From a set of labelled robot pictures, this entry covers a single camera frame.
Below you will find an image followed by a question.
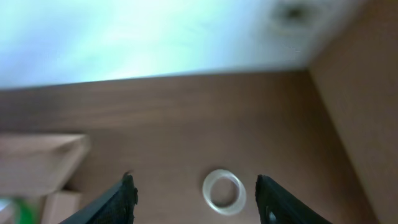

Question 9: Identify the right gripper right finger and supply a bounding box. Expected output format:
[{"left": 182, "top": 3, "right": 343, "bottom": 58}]
[{"left": 255, "top": 175, "right": 331, "bottom": 224}]

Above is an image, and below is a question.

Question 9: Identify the green tape roll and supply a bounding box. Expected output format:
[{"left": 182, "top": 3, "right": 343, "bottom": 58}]
[{"left": 1, "top": 198, "right": 40, "bottom": 224}]

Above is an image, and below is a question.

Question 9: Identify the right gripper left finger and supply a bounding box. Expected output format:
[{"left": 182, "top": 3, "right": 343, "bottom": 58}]
[{"left": 60, "top": 172, "right": 138, "bottom": 224}]

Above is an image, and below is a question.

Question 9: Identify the white masking tape roll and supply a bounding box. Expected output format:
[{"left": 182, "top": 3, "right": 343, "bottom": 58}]
[{"left": 202, "top": 169, "right": 247, "bottom": 216}]

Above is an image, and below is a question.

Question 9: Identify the open cardboard box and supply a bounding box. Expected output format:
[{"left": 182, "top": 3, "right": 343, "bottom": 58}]
[{"left": 1, "top": 134, "right": 90, "bottom": 223}]

